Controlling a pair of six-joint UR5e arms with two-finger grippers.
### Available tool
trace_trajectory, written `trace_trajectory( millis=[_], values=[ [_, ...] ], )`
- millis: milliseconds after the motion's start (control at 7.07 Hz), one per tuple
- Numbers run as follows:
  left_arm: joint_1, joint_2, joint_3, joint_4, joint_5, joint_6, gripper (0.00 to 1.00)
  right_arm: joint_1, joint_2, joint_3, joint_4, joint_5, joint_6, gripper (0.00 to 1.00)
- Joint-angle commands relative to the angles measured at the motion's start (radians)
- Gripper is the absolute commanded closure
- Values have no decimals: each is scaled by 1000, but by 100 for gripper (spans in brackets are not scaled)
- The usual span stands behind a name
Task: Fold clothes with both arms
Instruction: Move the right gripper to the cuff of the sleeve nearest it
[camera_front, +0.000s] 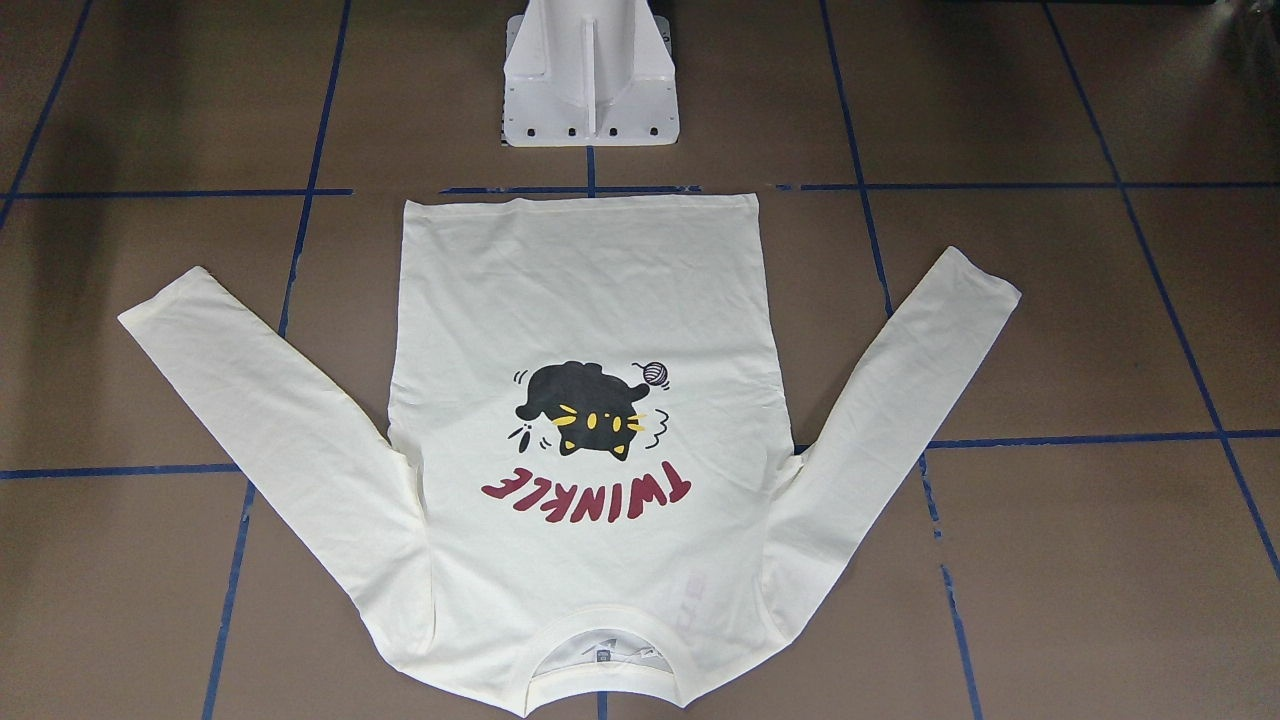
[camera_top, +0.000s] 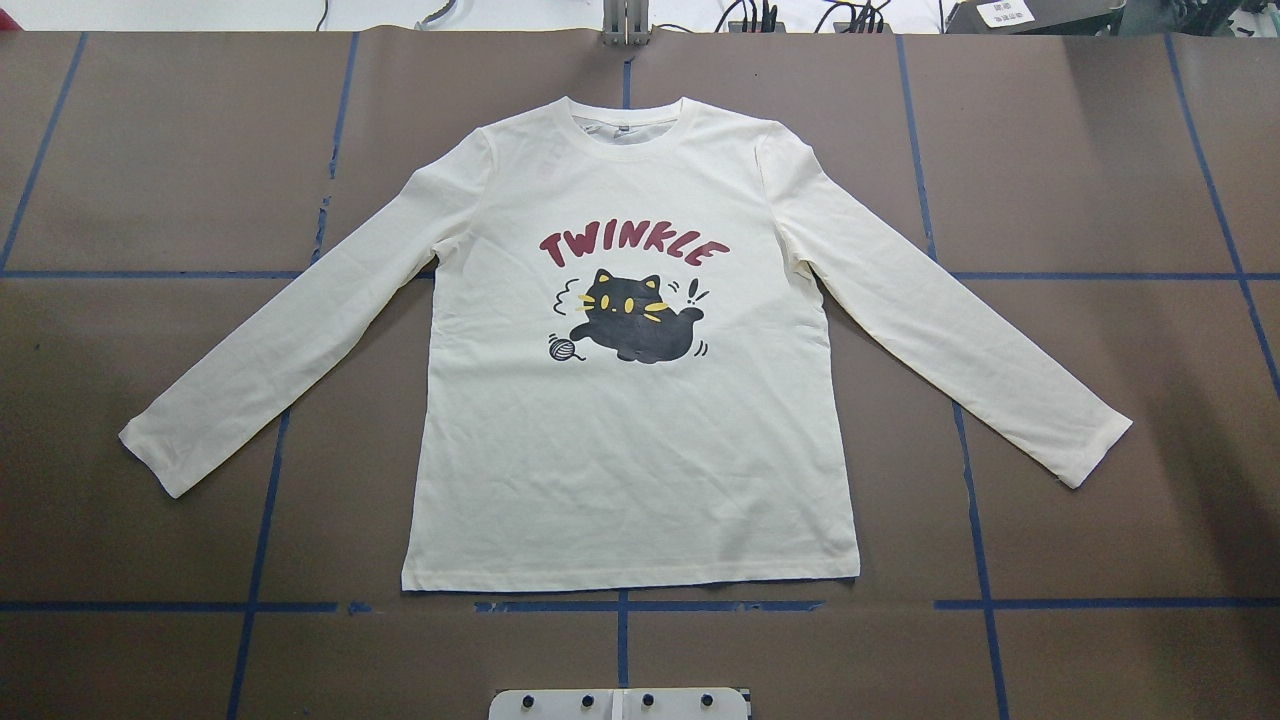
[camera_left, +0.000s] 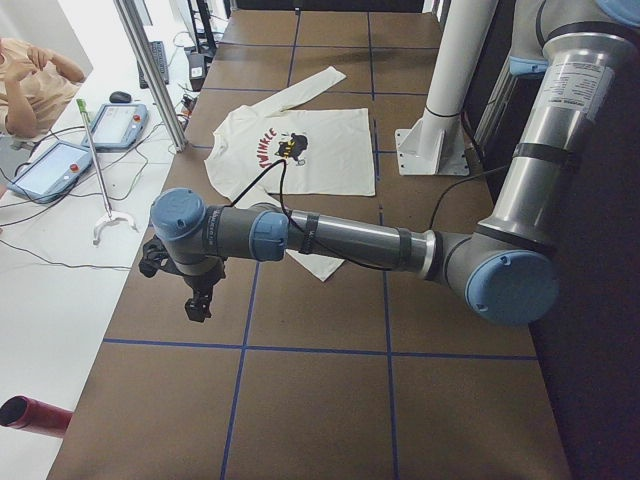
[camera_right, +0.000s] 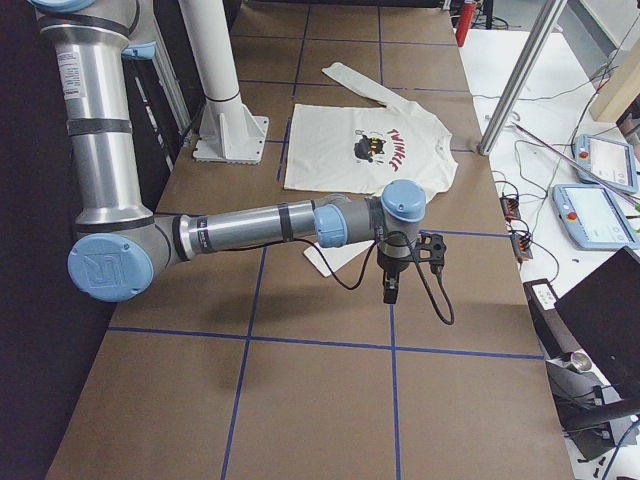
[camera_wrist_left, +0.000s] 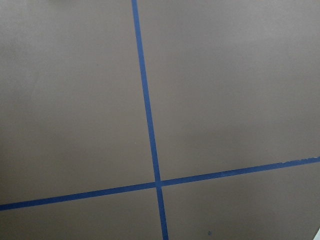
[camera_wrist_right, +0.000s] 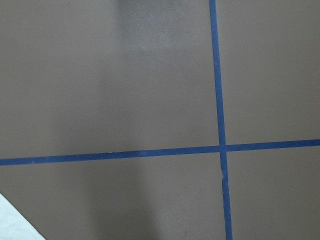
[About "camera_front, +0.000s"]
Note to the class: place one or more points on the cream long-sleeve cat shirt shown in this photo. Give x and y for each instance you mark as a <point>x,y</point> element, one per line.
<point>589,481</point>

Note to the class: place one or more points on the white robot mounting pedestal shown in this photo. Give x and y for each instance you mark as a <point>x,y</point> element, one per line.
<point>589,73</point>

